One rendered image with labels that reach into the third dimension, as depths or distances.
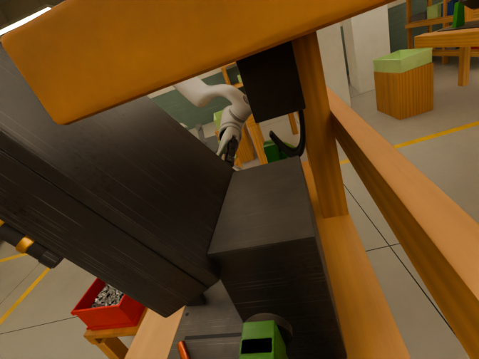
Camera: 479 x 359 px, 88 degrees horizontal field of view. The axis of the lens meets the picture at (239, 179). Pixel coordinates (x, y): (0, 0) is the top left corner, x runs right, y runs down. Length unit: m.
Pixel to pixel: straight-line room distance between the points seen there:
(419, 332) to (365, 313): 1.03
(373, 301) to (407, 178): 0.41
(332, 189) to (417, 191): 0.55
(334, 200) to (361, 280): 0.29
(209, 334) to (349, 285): 0.40
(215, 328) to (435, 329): 1.26
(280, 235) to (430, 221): 0.19
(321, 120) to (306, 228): 0.47
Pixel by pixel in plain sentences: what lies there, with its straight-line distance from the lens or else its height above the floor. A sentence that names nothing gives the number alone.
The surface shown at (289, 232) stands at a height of 1.24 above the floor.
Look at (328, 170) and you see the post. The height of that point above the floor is 1.08.
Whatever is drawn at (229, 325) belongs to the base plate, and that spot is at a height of 0.90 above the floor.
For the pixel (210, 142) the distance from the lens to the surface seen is 1.94.
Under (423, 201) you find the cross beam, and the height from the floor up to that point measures 1.27.
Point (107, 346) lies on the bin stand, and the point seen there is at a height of 0.71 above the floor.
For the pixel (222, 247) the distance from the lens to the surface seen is 0.43.
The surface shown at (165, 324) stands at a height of 0.90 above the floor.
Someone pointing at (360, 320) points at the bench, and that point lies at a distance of 0.73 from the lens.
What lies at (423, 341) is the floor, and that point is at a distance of 1.73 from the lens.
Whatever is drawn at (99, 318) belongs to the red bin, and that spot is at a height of 0.86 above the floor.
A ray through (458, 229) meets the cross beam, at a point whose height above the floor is 1.28.
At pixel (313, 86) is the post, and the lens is 0.79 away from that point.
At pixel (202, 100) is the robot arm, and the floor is 1.40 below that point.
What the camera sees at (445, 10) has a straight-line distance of 6.69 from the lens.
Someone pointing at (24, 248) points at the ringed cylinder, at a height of 1.34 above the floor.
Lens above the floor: 1.50
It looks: 25 degrees down
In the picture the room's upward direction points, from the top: 21 degrees counter-clockwise
